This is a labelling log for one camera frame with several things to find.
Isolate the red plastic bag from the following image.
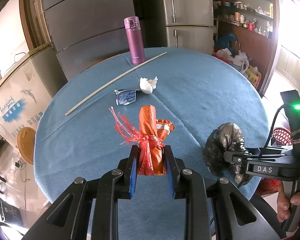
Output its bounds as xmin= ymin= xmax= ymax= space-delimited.
xmin=108 ymin=106 xmax=165 ymax=177

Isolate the blue crushed carton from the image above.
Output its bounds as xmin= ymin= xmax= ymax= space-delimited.
xmin=114 ymin=89 xmax=139 ymax=105

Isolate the black plastic bag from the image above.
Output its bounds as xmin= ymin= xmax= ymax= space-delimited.
xmin=203 ymin=122 xmax=253 ymax=185

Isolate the white tissue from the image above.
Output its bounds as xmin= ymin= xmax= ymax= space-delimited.
xmin=139 ymin=76 xmax=158 ymax=94

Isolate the orange snack wrapper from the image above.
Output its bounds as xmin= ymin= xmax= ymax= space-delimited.
xmin=137 ymin=105 xmax=174 ymax=176

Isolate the person's right hand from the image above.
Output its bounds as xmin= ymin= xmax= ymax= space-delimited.
xmin=277 ymin=181 xmax=300 ymax=222

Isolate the red mesh waste basket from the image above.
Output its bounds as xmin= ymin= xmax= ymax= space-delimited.
xmin=256 ymin=127 xmax=294 ymax=198

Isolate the blue tablecloth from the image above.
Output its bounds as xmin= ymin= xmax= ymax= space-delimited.
xmin=34 ymin=48 xmax=269 ymax=239

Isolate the long white stick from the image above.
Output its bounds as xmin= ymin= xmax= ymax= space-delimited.
xmin=65 ymin=51 xmax=168 ymax=117

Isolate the yellow red paper bag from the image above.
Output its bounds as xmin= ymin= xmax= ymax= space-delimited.
xmin=246 ymin=65 xmax=262 ymax=89

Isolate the orange round fan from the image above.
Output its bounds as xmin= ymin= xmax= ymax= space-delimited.
xmin=17 ymin=127 xmax=36 ymax=165

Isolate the white chest freezer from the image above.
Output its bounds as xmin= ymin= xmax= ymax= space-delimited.
xmin=0 ymin=43 xmax=67 ymax=147

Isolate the blue crate on floor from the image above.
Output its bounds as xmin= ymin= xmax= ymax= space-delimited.
xmin=0 ymin=198 xmax=24 ymax=226

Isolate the purple thermos bottle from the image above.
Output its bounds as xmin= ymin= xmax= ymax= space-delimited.
xmin=124 ymin=16 xmax=146 ymax=65

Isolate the grey multi-door refrigerator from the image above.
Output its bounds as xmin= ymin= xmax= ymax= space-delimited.
xmin=41 ymin=0 xmax=135 ymax=80

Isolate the wooden shelf cabinet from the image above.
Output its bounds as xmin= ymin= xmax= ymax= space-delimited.
xmin=213 ymin=0 xmax=280 ymax=96

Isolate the silver two-door refrigerator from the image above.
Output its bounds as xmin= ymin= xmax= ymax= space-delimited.
xmin=163 ymin=0 xmax=213 ymax=55

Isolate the black cable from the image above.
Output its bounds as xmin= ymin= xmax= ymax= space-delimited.
xmin=236 ymin=104 xmax=291 ymax=188

